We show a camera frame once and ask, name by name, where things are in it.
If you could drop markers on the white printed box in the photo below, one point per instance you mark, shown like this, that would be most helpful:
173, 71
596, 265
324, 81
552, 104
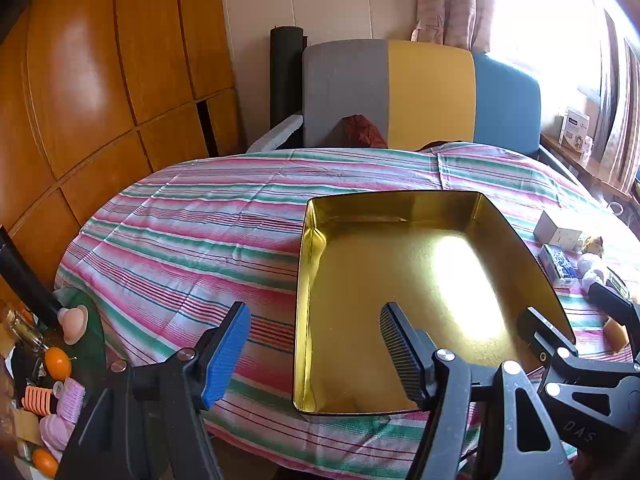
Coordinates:
574, 129

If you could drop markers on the pink patterned curtain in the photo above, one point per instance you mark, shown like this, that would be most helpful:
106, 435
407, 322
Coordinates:
465, 0

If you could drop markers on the striped blanket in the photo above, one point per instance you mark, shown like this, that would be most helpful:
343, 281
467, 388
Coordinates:
200, 240

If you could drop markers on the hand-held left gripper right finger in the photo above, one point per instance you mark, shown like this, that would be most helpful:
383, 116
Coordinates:
400, 355

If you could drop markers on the blue snack packet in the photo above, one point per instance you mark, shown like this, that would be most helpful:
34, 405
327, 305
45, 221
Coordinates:
557, 264

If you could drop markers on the pink suction cup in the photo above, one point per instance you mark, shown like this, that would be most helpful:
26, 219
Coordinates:
74, 322

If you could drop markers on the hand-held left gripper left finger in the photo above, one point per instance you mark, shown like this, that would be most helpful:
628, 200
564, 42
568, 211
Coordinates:
227, 355

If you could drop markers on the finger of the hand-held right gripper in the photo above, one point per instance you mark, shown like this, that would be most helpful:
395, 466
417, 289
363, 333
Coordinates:
612, 305
545, 337

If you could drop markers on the striped brown curtain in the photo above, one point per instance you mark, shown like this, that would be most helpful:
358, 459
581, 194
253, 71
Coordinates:
620, 110

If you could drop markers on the pink cloth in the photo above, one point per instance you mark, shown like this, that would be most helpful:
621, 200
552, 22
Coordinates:
55, 432

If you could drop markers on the orange black striped curler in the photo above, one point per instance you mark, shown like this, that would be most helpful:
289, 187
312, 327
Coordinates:
37, 400

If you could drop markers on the black cylinder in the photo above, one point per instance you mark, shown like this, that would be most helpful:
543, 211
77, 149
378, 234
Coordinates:
25, 280

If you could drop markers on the wooden wardrobe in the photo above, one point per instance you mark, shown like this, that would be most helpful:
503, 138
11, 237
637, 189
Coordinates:
100, 60

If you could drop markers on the gold metal tin tray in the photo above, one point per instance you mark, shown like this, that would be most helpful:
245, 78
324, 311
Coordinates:
425, 285

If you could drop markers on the white foam board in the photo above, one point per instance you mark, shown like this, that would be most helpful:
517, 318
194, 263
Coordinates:
275, 135

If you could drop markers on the black rolled mat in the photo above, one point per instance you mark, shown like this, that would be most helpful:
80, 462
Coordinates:
285, 75

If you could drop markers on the white plastic ball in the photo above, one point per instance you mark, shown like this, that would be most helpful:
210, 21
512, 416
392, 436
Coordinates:
589, 262
594, 279

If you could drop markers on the pink hair roller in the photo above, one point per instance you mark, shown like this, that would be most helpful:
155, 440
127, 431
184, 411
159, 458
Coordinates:
74, 397

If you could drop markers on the large white cardboard box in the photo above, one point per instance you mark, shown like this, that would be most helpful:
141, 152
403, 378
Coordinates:
552, 227

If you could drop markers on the glass bottle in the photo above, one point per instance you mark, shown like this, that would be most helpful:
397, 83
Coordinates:
21, 327

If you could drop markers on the green glass side table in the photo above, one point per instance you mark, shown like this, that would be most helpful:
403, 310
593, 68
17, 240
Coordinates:
92, 340

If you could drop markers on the wooden side desk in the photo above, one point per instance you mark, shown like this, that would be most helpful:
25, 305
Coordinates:
565, 157

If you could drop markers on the orange fruit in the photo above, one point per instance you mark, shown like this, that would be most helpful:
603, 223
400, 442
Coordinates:
56, 364
45, 462

